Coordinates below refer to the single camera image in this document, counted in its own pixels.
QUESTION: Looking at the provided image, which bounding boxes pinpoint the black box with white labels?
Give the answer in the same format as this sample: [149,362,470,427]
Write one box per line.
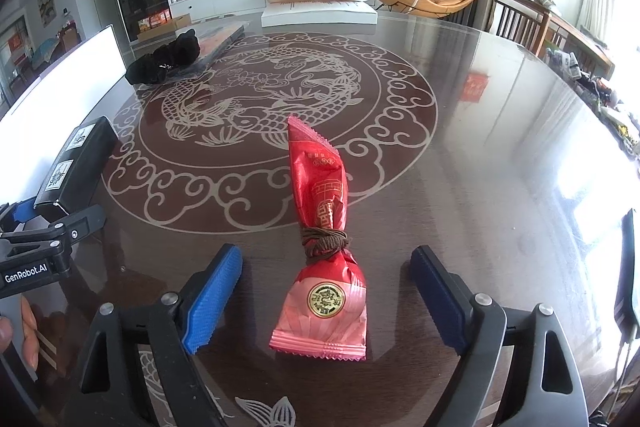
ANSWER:
[34,116,117,223]

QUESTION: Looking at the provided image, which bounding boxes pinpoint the red candy wrapper packet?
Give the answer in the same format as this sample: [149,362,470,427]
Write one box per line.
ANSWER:
[269,116,368,361]

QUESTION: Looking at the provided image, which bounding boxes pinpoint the black fuzzy cloth item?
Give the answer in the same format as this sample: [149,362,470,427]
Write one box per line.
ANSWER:
[125,29,201,86]

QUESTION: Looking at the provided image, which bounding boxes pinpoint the phone case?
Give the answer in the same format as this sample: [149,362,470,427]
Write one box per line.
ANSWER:
[194,22,246,64]

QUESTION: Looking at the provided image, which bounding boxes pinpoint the person's left hand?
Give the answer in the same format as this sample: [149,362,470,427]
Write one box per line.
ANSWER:
[0,295,42,373]

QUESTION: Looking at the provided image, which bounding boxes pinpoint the white cardboard storage box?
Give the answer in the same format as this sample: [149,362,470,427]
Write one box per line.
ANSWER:
[0,26,125,204]

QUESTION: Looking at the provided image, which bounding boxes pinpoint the brown cardboard box on floor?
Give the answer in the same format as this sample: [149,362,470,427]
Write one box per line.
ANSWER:
[138,14,192,42]

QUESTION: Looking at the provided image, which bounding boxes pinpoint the wooden dining chair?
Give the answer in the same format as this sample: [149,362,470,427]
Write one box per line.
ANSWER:
[485,0,615,80]

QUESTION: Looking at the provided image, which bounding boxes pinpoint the white box lid on table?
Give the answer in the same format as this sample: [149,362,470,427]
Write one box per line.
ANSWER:
[260,0,378,28]

